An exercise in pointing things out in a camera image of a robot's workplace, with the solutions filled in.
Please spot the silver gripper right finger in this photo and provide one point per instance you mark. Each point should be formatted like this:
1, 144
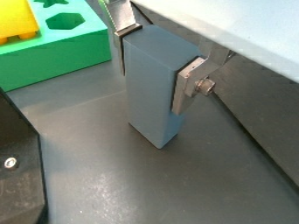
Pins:
193, 79

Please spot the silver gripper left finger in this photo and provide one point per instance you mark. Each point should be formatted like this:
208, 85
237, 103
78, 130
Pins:
122, 16

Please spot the blue-grey rectangle block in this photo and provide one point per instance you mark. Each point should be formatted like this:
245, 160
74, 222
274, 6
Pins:
156, 56

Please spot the green shape sorter board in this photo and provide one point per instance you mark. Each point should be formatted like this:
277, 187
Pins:
72, 42

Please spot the yellow pentagon block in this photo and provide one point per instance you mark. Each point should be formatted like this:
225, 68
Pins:
18, 22

